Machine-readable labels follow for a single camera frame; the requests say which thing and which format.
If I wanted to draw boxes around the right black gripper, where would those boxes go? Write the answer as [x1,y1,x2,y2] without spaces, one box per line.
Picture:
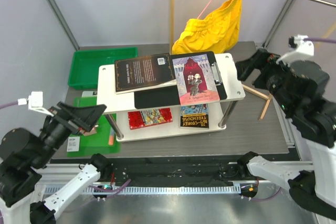
[233,47,294,112]

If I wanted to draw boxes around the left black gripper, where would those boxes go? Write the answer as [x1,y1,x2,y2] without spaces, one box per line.
[33,99,108,166]

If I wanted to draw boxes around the yellow shorts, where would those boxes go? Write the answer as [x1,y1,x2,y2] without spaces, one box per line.
[172,0,242,54]

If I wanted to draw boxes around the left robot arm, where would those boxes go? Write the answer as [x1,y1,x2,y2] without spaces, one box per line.
[1,102,112,223]

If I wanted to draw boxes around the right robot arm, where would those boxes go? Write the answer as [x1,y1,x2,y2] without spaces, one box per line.
[235,49,335,220]

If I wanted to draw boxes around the white label card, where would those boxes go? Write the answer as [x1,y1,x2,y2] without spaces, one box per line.
[67,136,80,152]

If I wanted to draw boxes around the green cutting mat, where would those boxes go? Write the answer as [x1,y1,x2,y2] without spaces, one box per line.
[66,96,122,158]

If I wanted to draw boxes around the orange marker pen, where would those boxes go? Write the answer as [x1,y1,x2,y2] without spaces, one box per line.
[108,128,115,146]

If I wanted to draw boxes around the green plastic bin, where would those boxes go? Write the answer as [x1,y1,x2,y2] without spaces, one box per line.
[68,47,138,90]

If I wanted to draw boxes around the white two-tier shelf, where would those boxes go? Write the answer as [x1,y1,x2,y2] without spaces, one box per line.
[97,51,245,142]

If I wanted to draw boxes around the Hamlet illustrated book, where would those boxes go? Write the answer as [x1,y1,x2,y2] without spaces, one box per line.
[172,53,220,106]

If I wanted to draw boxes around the red patterned book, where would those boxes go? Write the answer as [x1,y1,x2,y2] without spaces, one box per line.
[128,108,173,130]

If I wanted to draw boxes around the dark brown book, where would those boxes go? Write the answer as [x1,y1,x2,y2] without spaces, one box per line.
[114,54,177,94]

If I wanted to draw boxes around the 169-storey treehouse book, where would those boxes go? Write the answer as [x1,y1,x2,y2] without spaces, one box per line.
[180,104,209,129]

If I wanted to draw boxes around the black clipboard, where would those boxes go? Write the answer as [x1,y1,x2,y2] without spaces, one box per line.
[134,51,227,110]

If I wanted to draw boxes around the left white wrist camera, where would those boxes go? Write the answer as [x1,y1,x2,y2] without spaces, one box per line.
[17,91,53,116]

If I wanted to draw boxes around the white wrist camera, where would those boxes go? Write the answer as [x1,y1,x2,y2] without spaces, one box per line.
[17,91,53,116]
[276,35,314,65]

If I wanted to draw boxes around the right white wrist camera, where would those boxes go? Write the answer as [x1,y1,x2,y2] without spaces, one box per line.
[276,35,314,65]

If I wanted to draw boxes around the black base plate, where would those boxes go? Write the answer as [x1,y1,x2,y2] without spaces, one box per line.
[113,163,241,188]

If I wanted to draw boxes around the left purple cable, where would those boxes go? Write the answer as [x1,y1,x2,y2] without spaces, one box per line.
[0,101,19,110]

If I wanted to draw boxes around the purple cable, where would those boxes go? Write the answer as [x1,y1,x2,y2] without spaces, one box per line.
[307,37,336,45]
[0,101,19,110]

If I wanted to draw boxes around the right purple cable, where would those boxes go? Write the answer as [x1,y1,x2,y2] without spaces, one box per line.
[307,37,336,45]

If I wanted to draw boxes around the white slotted cable duct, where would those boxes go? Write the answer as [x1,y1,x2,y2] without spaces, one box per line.
[44,184,241,195]

